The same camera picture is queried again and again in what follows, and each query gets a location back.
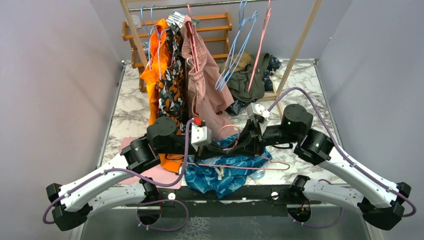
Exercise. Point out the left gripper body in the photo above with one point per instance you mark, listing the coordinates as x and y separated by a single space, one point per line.
202 151

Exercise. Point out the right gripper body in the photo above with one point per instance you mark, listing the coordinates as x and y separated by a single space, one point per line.
265 139

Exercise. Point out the blue patterned shorts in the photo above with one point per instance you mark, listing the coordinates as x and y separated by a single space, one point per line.
221 180

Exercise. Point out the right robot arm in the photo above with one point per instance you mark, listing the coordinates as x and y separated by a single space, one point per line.
378 200

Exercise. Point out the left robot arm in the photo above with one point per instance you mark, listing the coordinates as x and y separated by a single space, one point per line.
122 180

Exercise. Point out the orange shorts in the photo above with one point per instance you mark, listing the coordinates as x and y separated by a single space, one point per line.
150 75

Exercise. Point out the pink shorts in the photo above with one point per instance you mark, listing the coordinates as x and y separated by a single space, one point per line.
204 101

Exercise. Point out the camouflage patterned shorts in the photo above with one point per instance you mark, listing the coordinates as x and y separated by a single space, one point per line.
172 86

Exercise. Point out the hanger holding pink shorts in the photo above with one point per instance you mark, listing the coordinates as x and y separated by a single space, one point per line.
192 39

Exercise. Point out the clear plastic bottle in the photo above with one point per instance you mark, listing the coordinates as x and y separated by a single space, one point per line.
258 174

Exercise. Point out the dark navy patterned garment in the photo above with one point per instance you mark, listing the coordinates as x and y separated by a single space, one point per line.
274 64

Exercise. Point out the wooden clothes rack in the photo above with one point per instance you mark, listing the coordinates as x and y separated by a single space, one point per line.
296 51

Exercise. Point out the olive green garment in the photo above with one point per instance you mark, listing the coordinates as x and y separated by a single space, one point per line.
239 81

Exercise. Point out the pink mat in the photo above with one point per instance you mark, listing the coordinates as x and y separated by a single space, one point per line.
157 173

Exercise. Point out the tan garment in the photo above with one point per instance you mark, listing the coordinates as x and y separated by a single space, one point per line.
236 63

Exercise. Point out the blue lidded jar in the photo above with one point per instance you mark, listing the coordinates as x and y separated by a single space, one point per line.
146 48

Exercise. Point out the marker pen pack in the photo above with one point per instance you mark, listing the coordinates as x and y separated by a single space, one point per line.
176 18

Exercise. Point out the wooden shelf unit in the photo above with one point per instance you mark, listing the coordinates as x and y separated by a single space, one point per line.
214 29

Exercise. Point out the clear plastic cup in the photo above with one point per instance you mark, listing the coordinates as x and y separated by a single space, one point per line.
137 22

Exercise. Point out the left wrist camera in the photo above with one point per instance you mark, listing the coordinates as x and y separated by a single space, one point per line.
201 135

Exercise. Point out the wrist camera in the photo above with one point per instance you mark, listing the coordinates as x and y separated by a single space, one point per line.
257 112
201 135

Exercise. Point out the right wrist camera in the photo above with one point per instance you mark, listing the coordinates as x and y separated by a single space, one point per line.
257 112

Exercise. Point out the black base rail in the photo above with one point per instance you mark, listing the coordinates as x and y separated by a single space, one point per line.
247 201

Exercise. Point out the blue wire hanger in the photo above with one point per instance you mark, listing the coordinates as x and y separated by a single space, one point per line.
240 42

